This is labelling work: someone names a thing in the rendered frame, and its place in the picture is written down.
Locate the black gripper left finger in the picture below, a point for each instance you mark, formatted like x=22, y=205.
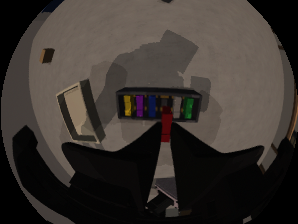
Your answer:
x=131, y=167

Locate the beige rectangular tray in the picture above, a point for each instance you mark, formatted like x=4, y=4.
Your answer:
x=79, y=113

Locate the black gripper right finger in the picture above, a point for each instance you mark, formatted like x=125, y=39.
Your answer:
x=199, y=167

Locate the red fuse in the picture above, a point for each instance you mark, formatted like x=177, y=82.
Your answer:
x=166, y=120

